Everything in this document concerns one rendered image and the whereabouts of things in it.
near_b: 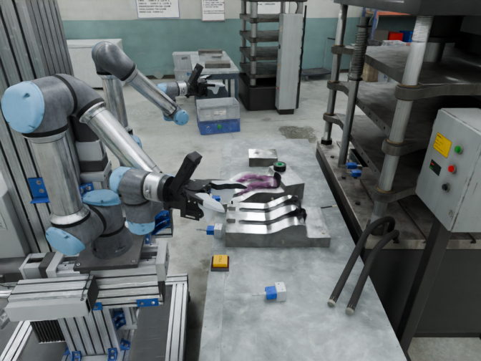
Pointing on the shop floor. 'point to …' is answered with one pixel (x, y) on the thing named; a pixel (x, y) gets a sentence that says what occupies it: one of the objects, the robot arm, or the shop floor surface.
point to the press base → (454, 286)
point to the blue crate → (222, 126)
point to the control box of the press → (445, 201)
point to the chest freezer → (85, 69)
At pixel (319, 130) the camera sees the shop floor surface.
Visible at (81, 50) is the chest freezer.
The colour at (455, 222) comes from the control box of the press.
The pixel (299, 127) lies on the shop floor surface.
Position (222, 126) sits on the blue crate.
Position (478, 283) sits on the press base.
